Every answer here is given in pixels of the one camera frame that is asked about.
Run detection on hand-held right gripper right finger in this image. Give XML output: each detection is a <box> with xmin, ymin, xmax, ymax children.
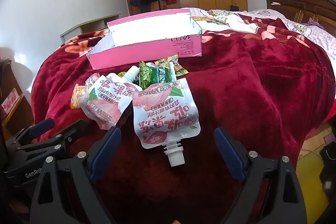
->
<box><xmin>214</xmin><ymin>127</ymin><xmax>307</xmax><ymax>224</ymax></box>

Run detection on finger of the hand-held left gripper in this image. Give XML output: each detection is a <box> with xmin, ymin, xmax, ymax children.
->
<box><xmin>39</xmin><ymin>120</ymin><xmax>90</xmax><ymax>152</ymax></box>
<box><xmin>10</xmin><ymin>118</ymin><xmax>55</xmax><ymax>146</ymax></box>

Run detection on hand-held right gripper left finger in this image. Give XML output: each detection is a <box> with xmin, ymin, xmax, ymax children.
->
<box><xmin>30</xmin><ymin>126</ymin><xmax>124</xmax><ymax>224</ymax></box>

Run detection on pink white jelly pouch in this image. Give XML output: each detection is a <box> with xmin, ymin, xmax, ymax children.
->
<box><xmin>132</xmin><ymin>78</ymin><xmax>197</xmax><ymax>167</ymax></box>
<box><xmin>79</xmin><ymin>66</ymin><xmax>143</xmax><ymax>130</ymax></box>

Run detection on green pea packet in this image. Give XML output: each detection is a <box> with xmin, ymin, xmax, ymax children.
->
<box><xmin>139</xmin><ymin>61</ymin><xmax>180</xmax><ymax>90</ymax></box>

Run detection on pink cardboard box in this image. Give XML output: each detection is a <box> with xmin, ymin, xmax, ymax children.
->
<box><xmin>87</xmin><ymin>8</ymin><xmax>202</xmax><ymax>71</ymax></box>

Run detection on wooden side cabinet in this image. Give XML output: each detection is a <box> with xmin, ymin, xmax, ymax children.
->
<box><xmin>0</xmin><ymin>59</ymin><xmax>34</xmax><ymax>135</ymax></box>

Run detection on orange snack packet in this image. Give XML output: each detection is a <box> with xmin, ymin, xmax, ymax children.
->
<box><xmin>70</xmin><ymin>84</ymin><xmax>91</xmax><ymax>109</ymax></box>

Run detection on pink patterned box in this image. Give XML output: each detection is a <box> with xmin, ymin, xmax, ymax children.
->
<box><xmin>1</xmin><ymin>89</ymin><xmax>21</xmax><ymax>111</ymax></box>

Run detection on clear jelly cup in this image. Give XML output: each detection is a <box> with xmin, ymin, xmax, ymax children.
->
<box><xmin>86</xmin><ymin>73</ymin><xmax>101</xmax><ymax>86</ymax></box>

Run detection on red floral blanket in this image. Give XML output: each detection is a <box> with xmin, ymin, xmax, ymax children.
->
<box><xmin>31</xmin><ymin>7</ymin><xmax>336</xmax><ymax>224</ymax></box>

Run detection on dark floor object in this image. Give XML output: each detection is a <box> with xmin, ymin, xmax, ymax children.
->
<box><xmin>319</xmin><ymin>144</ymin><xmax>336</xmax><ymax>193</ymax></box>

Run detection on low beige shelf unit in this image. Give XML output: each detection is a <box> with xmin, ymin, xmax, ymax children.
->
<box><xmin>60</xmin><ymin>13</ymin><xmax>121</xmax><ymax>43</ymax></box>

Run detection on purple cloth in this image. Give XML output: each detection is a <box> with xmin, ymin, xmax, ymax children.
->
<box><xmin>307</xmin><ymin>18</ymin><xmax>326</xmax><ymax>29</ymax></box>

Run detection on dark wooden headboard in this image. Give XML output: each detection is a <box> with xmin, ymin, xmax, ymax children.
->
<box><xmin>265</xmin><ymin>0</ymin><xmax>336</xmax><ymax>38</ymax></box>

